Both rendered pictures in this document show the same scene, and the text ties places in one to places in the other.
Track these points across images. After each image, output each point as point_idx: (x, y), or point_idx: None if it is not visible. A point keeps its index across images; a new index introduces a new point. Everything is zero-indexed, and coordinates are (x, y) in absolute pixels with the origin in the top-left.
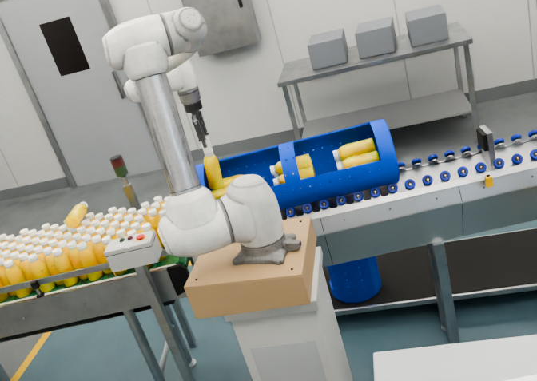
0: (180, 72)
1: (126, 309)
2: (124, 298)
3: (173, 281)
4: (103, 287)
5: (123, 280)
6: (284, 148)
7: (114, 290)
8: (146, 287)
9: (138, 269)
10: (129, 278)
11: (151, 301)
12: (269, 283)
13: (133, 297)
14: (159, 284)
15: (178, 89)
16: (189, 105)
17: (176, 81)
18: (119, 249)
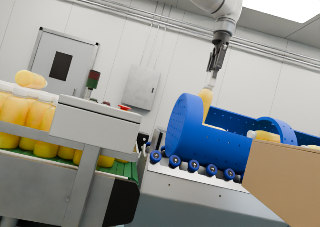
0: (237, 0)
1: (11, 215)
2: (22, 195)
3: (112, 202)
4: (3, 162)
5: (42, 166)
6: (276, 119)
7: (17, 175)
8: (79, 190)
9: (88, 154)
10: (55, 167)
11: (68, 219)
12: None
13: (36, 200)
14: (89, 197)
15: (225, 13)
16: (225, 33)
17: (231, 2)
18: (89, 102)
